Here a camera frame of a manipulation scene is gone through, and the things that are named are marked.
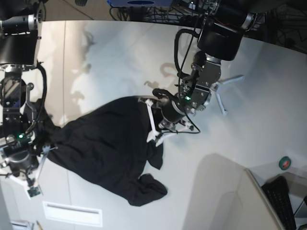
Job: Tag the green tape roll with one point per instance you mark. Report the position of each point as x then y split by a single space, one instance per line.
284 163

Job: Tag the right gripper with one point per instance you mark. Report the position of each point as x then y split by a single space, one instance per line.
18 158

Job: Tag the pencil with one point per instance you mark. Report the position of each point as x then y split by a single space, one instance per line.
39 225

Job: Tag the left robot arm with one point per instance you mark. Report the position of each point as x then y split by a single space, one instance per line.
225 23

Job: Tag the black keyboard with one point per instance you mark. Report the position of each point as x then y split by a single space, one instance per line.
277 192

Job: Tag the white plastic camera mount bracket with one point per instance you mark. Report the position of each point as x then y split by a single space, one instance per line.
221 90

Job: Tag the black t-shirt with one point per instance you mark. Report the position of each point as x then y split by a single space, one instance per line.
108 147

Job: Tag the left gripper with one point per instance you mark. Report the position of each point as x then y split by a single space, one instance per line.
171 114

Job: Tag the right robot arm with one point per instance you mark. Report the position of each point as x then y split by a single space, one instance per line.
20 35

